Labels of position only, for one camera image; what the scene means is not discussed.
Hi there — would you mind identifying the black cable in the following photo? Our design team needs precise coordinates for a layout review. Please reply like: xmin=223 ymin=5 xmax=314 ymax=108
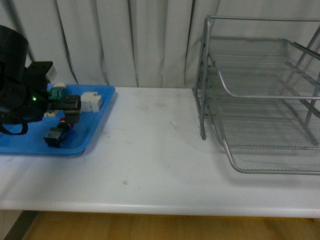
xmin=0 ymin=120 xmax=29 ymax=136

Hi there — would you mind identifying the green knife switch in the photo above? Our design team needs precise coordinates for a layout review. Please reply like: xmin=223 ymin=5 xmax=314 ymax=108
xmin=44 ymin=82 xmax=68 ymax=117

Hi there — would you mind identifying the blue plastic tray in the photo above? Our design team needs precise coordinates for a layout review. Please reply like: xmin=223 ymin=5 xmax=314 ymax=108
xmin=0 ymin=84 xmax=115 ymax=156

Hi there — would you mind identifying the silver mesh tray rack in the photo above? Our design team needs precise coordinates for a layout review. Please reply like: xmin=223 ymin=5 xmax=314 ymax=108
xmin=192 ymin=15 xmax=320 ymax=175

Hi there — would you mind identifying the white circuit breaker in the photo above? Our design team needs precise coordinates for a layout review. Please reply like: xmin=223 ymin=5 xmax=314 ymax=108
xmin=81 ymin=92 xmax=103 ymax=113

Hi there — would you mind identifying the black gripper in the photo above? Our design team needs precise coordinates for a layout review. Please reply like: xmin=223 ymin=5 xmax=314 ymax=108
xmin=22 ymin=61 xmax=81 ymax=125

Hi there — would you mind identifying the red emergency stop button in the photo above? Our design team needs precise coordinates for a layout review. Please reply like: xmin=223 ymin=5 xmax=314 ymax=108
xmin=43 ymin=117 xmax=75 ymax=148

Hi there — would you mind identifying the white curtain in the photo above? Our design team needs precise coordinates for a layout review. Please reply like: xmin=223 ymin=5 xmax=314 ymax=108
xmin=0 ymin=0 xmax=320 ymax=88

